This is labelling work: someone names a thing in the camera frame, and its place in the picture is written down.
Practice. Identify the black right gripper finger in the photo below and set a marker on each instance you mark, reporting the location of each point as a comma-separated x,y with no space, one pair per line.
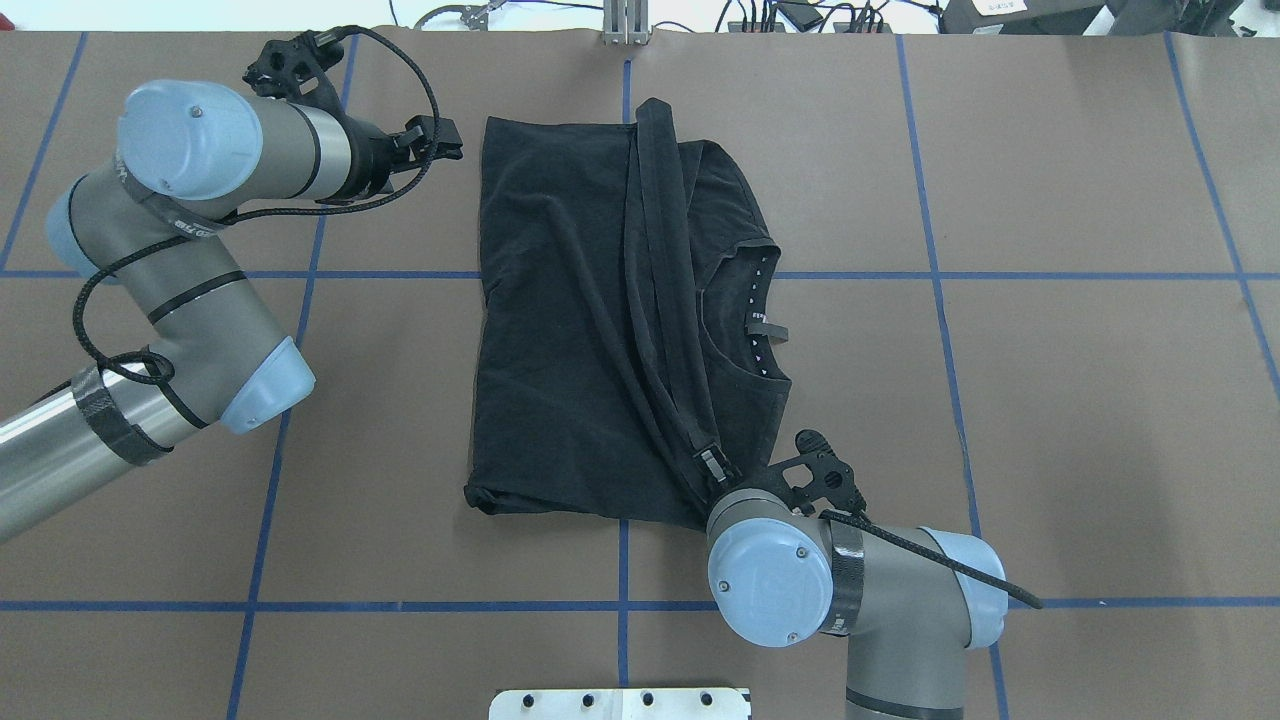
715,473

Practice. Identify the black graphic t-shirt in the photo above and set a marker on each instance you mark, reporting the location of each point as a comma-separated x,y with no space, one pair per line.
625,275

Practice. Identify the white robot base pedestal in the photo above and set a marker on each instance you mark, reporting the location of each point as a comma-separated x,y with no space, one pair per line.
623,703

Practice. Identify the grey metal bracket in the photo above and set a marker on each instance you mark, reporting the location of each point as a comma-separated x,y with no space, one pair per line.
626,23

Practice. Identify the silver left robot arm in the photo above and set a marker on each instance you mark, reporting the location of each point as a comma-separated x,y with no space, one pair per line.
178,338

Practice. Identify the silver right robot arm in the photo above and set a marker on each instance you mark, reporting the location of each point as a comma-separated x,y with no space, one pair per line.
793,554

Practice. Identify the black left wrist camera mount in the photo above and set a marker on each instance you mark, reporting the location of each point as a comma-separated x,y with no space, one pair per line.
294,70

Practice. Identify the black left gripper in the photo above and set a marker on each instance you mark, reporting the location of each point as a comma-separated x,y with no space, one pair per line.
373,157

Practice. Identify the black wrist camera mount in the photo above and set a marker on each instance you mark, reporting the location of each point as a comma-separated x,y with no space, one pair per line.
831,479
294,70

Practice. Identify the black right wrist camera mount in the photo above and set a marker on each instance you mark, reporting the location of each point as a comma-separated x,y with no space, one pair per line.
831,479

